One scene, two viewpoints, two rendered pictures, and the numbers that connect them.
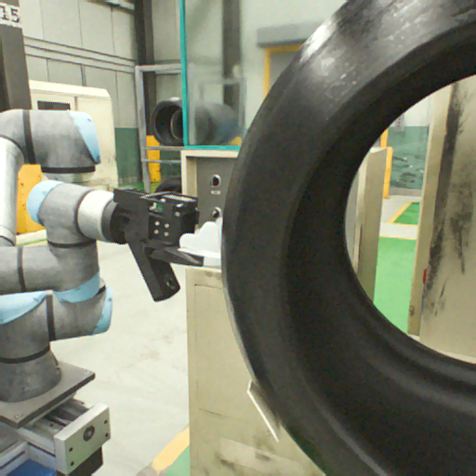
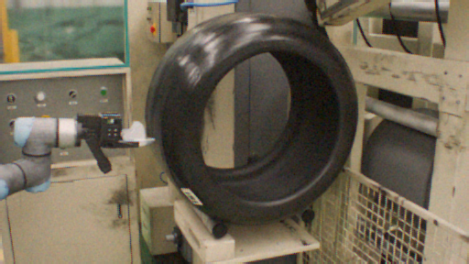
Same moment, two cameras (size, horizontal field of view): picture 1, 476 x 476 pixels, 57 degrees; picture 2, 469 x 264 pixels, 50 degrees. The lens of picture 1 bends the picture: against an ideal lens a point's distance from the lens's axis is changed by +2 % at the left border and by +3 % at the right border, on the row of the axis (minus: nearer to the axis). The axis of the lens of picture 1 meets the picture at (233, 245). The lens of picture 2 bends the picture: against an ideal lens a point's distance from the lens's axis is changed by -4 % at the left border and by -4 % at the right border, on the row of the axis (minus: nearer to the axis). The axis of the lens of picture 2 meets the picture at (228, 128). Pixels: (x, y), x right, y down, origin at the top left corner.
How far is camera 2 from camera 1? 98 cm
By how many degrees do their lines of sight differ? 44
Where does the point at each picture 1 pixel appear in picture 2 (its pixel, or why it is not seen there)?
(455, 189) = not seen: hidden behind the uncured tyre
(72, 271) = (46, 170)
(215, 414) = not seen: outside the picture
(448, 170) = not seen: hidden behind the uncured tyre
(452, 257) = (209, 122)
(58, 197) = (40, 126)
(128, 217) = (87, 130)
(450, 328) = (212, 158)
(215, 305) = (27, 199)
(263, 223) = (193, 118)
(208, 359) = (26, 246)
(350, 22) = (215, 49)
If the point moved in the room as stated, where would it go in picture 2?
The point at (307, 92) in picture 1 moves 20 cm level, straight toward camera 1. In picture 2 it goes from (206, 71) to (257, 82)
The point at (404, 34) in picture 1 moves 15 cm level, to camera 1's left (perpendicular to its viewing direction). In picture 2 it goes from (234, 55) to (189, 60)
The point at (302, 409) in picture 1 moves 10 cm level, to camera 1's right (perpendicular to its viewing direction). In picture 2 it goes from (211, 187) to (237, 178)
